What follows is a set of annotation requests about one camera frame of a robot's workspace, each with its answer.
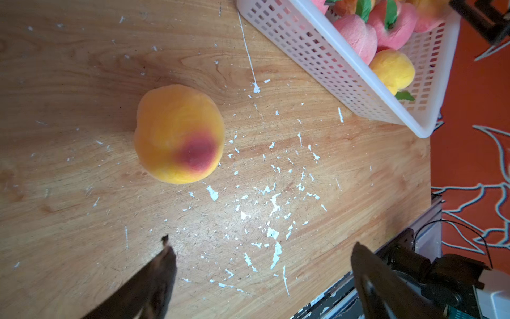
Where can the yellow peach front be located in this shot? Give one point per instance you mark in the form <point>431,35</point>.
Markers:
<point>394,69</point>

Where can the white plastic perforated basket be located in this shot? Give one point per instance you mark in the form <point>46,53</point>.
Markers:
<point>309,39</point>

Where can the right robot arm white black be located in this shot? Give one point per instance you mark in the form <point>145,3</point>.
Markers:
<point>489,19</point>

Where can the yellow peach red spot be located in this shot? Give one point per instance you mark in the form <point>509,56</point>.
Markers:
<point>179,134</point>

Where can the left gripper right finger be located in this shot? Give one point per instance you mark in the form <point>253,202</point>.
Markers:
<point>382,293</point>

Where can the yellow peach back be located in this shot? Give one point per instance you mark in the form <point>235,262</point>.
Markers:
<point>431,9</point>

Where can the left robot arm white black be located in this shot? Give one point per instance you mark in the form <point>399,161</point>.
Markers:
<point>451,283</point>

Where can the pink peach with leaf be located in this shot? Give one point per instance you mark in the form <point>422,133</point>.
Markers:
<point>393,35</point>

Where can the orange red peach front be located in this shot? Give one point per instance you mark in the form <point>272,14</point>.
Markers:
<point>362,8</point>

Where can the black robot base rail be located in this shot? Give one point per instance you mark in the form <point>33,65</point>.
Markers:
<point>341,299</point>

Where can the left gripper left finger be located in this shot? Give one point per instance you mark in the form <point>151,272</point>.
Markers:
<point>147,294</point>

